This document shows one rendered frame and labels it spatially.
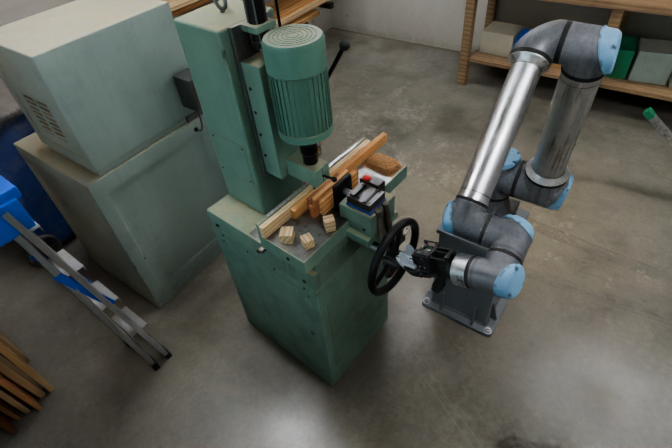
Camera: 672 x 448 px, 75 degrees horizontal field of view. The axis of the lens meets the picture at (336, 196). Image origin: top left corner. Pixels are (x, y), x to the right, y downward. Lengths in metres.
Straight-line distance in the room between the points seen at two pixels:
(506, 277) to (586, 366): 1.28
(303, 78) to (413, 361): 1.46
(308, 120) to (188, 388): 1.48
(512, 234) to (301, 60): 0.71
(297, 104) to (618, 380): 1.84
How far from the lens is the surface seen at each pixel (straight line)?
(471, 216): 1.24
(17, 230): 1.74
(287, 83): 1.25
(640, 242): 3.02
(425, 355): 2.24
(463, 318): 2.35
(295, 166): 1.51
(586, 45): 1.39
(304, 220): 1.53
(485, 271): 1.19
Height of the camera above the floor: 1.97
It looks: 42 degrees down
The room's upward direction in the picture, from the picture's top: 6 degrees counter-clockwise
